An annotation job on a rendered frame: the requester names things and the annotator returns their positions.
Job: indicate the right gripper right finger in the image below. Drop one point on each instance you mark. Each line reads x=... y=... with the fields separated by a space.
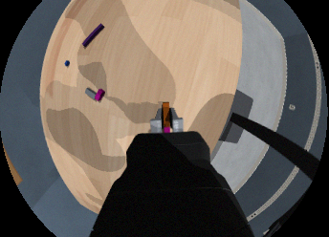
x=177 y=124

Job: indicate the purple rod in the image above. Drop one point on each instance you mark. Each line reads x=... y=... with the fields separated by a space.
x=93 y=35

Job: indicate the orange rod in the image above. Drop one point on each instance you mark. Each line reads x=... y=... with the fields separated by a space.
x=166 y=114

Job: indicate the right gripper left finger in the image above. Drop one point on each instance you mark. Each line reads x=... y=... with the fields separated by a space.
x=157 y=124

